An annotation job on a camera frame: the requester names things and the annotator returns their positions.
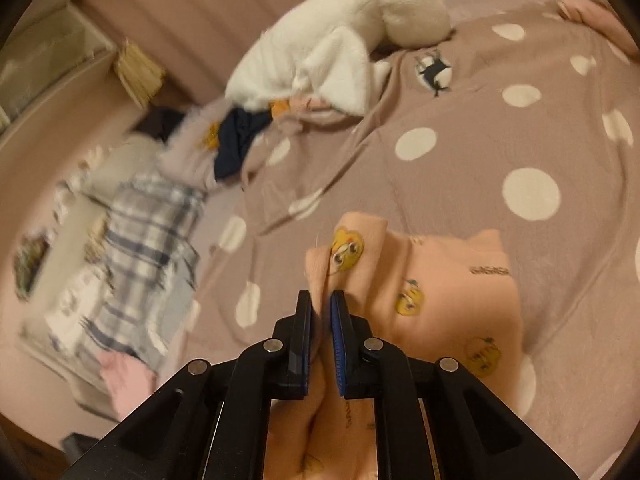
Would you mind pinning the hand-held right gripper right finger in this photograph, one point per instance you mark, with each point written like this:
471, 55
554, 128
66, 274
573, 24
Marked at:
337, 340

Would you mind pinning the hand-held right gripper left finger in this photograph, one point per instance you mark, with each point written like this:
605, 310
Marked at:
300, 340

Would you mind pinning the pink printed baby garment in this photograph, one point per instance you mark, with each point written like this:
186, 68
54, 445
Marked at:
440, 285

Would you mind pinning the lavender bed sheet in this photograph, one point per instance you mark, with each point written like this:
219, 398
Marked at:
220, 210

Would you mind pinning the plaid pillow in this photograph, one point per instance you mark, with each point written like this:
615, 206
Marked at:
145, 240

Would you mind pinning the navy blue cloth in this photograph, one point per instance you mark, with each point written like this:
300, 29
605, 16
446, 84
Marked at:
237, 145

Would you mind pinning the lavender pillow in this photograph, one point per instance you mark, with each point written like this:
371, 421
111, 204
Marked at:
185, 155

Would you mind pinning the mauve polka dot duvet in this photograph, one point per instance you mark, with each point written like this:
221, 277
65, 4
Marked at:
475, 135

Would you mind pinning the dark cloth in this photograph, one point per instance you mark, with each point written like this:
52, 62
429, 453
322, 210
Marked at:
160, 122

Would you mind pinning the white fluffy blanket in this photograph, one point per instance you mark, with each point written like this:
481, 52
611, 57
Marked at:
325, 50

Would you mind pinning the woven basket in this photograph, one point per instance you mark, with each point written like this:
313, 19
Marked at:
137, 72

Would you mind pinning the white shelf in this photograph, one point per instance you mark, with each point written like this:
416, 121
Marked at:
50, 60

